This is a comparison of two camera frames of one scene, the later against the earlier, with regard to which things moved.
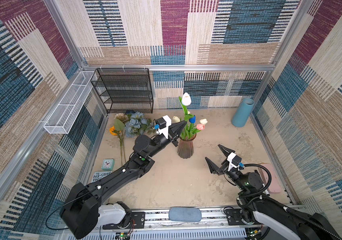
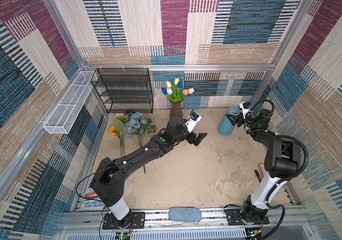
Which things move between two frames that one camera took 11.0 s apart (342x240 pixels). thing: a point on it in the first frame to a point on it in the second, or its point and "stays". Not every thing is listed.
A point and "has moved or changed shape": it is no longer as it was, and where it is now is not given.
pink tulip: (199, 127) to (185, 92)
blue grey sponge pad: (185, 214) stays
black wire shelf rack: (124, 89) stays
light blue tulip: (186, 101) to (169, 92)
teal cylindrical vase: (241, 117) has moved or changed shape
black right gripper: (215, 170) to (240, 118)
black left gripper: (173, 138) to (199, 137)
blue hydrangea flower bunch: (137, 124) stays
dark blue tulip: (192, 120) has moved or changed shape
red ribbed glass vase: (185, 147) to (176, 110)
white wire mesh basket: (60, 120) stays
